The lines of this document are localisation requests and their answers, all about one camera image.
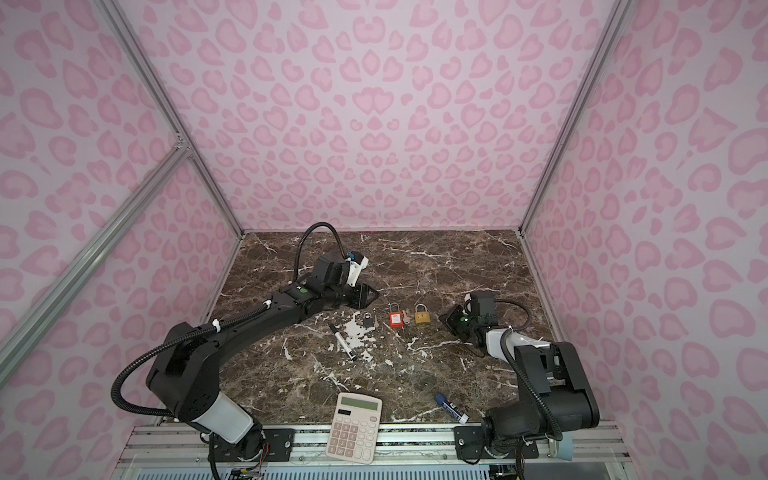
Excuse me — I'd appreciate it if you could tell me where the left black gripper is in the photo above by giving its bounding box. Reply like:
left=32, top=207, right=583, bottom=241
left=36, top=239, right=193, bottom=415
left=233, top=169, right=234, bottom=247
left=324, top=280, right=382, bottom=309

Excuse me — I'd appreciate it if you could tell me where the brass padlock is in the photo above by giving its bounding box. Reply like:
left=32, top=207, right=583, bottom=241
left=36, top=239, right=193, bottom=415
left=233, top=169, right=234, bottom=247
left=414, top=304, right=431, bottom=325

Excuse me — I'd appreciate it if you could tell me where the red padlock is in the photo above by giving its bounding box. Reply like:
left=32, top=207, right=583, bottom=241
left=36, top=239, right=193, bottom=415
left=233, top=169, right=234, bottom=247
left=388, top=303, right=405, bottom=329

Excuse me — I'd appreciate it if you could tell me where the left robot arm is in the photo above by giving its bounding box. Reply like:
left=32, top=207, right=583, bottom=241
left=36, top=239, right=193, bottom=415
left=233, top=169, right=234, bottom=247
left=146, top=251, right=379, bottom=450

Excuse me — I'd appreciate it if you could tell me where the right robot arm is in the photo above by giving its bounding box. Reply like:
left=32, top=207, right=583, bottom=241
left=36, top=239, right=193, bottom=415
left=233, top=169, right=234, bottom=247
left=439, top=290, right=601, bottom=463

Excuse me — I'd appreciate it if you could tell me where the black white marker pen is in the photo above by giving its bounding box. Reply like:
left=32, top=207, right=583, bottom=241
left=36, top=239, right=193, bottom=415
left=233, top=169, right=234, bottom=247
left=328, top=323, right=357, bottom=361

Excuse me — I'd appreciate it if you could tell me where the blue white glue stick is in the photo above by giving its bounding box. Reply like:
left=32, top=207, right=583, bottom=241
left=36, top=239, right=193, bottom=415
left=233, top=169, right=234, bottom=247
left=434, top=393, right=469, bottom=424

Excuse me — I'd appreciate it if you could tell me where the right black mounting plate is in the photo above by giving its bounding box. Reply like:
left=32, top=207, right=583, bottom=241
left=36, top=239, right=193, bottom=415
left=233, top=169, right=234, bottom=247
left=453, top=424, right=539, bottom=463

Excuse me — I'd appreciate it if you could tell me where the black mounting plate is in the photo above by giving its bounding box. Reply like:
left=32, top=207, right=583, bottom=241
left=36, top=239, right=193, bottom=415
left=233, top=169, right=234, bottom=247
left=209, top=428, right=296, bottom=463
left=453, top=424, right=539, bottom=463

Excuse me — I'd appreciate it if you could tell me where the pink calculator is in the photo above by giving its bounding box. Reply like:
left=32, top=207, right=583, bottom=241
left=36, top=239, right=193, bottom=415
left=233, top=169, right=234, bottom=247
left=325, top=392, right=383, bottom=465

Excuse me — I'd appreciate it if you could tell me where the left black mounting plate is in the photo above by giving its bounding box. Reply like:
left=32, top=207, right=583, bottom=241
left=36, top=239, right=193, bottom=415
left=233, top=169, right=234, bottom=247
left=209, top=428, right=296, bottom=463

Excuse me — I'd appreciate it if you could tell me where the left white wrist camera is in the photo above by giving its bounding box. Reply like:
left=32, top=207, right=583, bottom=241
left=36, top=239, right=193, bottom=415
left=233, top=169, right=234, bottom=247
left=346, top=251, right=369, bottom=287

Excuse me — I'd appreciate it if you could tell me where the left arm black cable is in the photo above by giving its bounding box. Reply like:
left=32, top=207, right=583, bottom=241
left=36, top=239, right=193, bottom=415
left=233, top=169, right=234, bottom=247
left=110, top=221, right=350, bottom=418

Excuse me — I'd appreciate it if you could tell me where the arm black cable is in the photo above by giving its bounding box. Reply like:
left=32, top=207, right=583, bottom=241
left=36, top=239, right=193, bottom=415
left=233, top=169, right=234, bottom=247
left=491, top=298, right=564, bottom=442
left=110, top=221, right=350, bottom=418

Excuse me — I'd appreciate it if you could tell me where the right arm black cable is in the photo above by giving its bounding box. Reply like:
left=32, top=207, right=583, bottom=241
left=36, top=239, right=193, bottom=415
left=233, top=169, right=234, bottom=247
left=491, top=298, right=564, bottom=442

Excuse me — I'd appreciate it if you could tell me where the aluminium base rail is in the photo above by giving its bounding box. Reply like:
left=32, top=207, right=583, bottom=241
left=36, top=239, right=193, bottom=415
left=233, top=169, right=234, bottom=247
left=111, top=422, right=639, bottom=479

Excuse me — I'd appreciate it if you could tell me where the left corner aluminium post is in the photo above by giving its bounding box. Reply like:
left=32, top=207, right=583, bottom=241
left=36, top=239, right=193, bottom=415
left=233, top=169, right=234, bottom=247
left=94, top=0, right=245, bottom=240

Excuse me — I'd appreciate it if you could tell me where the corner aluminium post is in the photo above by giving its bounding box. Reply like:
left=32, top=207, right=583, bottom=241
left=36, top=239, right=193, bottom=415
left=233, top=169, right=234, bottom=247
left=94, top=0, right=245, bottom=240
left=518, top=0, right=637, bottom=237

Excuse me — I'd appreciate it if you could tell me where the diagonal aluminium frame bar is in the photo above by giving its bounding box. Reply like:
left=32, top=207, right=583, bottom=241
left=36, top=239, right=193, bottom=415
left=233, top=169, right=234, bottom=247
left=1, top=141, right=188, bottom=385

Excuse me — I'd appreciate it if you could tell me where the right corner aluminium post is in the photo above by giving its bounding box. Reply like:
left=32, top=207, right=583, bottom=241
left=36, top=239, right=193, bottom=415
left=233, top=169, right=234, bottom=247
left=518, top=0, right=637, bottom=237

